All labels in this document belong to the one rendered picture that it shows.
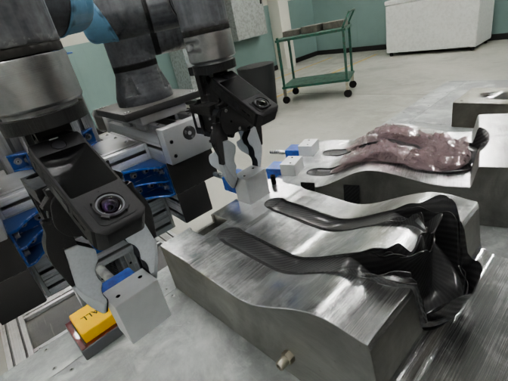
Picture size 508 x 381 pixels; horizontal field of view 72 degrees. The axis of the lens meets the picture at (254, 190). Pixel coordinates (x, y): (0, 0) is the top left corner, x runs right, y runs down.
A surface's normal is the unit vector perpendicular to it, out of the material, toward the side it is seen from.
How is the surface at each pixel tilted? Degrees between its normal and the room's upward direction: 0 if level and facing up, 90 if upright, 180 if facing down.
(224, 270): 3
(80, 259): 90
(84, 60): 90
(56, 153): 32
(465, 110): 90
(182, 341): 0
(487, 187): 90
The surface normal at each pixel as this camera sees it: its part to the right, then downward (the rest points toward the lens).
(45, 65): 0.82, 0.10
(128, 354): -0.19, -0.88
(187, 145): 0.64, 0.23
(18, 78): 0.43, 0.32
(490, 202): -0.47, 0.47
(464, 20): -0.71, 0.43
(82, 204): 0.23, -0.65
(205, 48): -0.07, 0.46
